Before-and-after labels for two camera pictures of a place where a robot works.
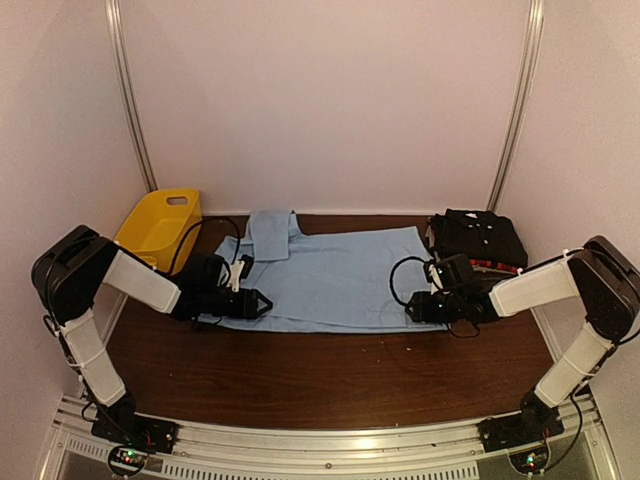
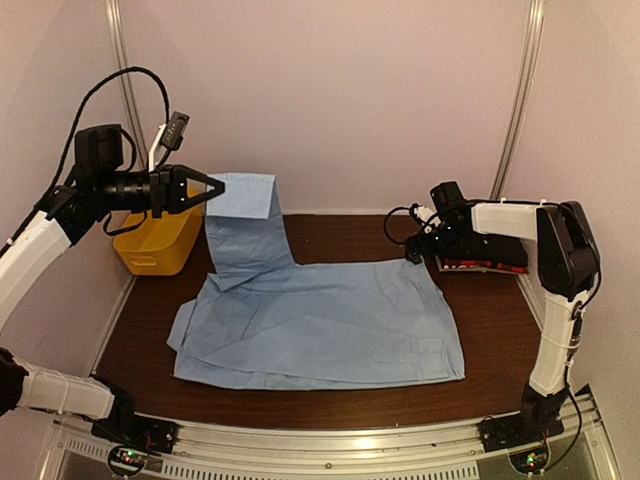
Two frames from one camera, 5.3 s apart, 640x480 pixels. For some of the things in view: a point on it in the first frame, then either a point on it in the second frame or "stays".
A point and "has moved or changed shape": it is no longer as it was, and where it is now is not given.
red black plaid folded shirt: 484,265 stays
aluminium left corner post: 114,14 stays
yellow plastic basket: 163,228 stays
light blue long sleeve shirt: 331,281 has moved or changed shape
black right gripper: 422,312 → 415,248
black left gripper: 244,307 → 168,192
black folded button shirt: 479,234 stays
